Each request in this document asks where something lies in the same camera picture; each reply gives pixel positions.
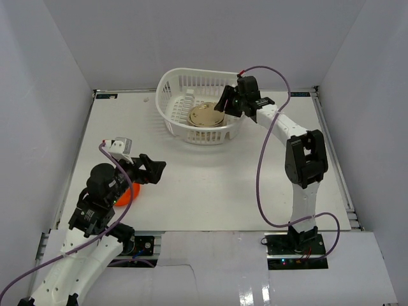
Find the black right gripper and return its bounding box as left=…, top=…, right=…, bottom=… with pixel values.
left=214, top=86, right=246, bottom=119

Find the beige round floral plate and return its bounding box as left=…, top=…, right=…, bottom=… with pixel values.
left=187, top=102, right=225, bottom=128

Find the orange round plate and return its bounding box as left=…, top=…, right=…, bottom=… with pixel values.
left=114, top=182, right=142, bottom=207

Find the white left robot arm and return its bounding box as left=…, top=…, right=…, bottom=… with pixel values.
left=19, top=154, right=166, bottom=305

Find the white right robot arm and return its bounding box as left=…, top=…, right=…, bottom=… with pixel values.
left=215, top=75, right=328, bottom=254

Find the white plastic dish bin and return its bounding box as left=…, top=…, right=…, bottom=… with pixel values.
left=156, top=68, right=244, bottom=145

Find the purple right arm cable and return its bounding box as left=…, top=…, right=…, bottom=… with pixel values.
left=238, top=66, right=340, bottom=261

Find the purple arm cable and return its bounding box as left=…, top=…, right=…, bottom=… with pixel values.
left=238, top=66, right=340, bottom=261
left=0, top=142, right=159, bottom=297

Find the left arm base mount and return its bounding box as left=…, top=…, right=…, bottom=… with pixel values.
left=108, top=235, right=159, bottom=268

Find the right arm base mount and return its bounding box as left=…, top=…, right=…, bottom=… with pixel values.
left=260, top=234, right=328, bottom=271

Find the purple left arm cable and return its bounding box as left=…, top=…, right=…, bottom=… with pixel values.
left=0, top=142, right=159, bottom=297

